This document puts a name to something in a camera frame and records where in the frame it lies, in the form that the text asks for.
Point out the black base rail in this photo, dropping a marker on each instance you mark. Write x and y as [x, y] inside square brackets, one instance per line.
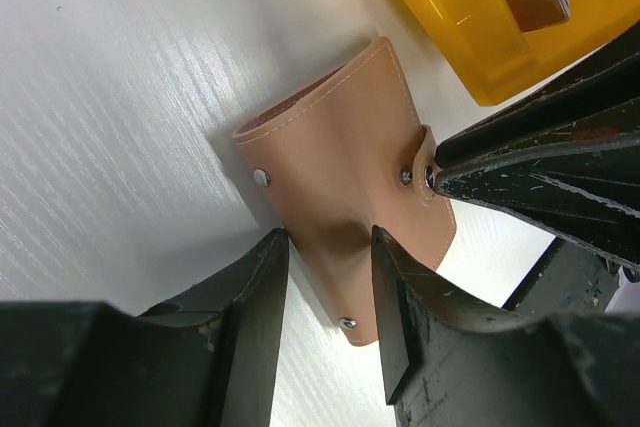
[568, 279]

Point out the tan leather card holder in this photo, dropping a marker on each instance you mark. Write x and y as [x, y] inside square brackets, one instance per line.
[345, 154]

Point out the yellow plastic bin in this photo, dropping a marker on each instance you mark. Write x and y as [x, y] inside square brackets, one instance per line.
[495, 59]

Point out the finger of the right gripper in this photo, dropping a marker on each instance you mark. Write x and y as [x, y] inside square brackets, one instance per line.
[606, 78]
[577, 179]

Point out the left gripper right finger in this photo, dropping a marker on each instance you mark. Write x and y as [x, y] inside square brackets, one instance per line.
[451, 359]

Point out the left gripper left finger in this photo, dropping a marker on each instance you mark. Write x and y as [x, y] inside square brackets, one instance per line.
[205, 357]

